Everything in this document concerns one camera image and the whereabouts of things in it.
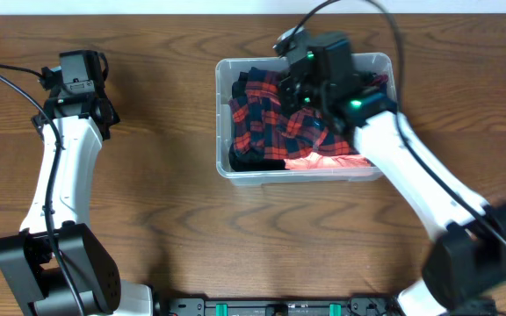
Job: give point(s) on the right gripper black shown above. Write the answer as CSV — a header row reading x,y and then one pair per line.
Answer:
x,y
288,88

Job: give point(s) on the red plaid flannel shirt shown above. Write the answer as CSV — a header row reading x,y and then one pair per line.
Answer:
x,y
262,131

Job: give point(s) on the pink garment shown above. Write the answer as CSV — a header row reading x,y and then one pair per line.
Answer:
x,y
317,161

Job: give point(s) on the large black garment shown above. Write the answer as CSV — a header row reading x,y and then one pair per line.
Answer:
x,y
253,164

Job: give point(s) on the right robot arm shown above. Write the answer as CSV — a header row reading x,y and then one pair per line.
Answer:
x,y
468,256

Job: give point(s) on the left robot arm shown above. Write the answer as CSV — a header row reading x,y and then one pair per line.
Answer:
x,y
55,265

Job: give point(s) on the clear plastic storage bin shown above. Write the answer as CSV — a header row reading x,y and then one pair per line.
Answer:
x,y
227,72

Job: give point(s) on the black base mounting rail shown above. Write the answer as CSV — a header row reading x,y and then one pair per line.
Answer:
x,y
355,306

